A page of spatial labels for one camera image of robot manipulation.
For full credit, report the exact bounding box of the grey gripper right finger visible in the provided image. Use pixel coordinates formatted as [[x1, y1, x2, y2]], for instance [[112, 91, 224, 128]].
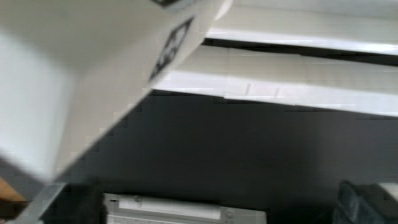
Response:
[[333, 181, 398, 224]]

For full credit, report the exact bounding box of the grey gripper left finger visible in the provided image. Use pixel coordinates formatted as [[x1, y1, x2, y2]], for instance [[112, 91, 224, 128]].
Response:
[[8, 182, 109, 224]]

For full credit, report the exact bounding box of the white desk leg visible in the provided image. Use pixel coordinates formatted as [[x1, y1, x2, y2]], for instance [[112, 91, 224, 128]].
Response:
[[0, 0, 233, 182]]

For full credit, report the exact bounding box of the white desk top tray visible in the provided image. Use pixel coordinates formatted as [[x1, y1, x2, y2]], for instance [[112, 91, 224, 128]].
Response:
[[207, 0, 398, 56]]

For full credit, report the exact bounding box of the white front fence rail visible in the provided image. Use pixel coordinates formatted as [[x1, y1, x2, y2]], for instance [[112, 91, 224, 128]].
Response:
[[155, 46, 398, 117]]

